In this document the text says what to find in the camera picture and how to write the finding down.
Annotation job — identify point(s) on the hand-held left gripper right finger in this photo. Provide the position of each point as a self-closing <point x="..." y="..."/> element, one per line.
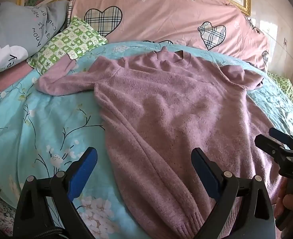
<point x="205" y="171"/>

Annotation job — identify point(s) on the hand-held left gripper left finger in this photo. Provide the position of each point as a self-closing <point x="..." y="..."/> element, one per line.
<point x="83" y="171"/>

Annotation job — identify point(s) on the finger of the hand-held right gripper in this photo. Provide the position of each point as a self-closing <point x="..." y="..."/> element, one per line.
<point x="271" y="147"/>
<point x="282" y="136"/>

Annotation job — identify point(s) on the pink knitted sweater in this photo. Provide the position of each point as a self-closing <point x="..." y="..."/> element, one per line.
<point x="173" y="104"/>

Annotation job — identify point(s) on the green checkered cloth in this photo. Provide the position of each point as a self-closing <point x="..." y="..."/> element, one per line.
<point x="285" y="87"/>

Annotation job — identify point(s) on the teal floral bedsheet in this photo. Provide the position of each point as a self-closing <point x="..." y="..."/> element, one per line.
<point x="24" y="129"/>

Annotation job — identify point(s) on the pink cloth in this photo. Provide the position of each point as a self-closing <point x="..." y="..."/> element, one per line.
<point x="7" y="77"/>

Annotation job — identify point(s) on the green checkered pillow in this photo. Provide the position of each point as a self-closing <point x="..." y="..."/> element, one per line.
<point x="69" y="42"/>

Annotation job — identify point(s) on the grey printed pillow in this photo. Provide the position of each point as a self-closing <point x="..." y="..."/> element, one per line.
<point x="12" y="25"/>

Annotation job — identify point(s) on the pink quilt with plaid hearts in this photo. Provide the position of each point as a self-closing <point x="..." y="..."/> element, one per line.
<point x="161" y="12"/>

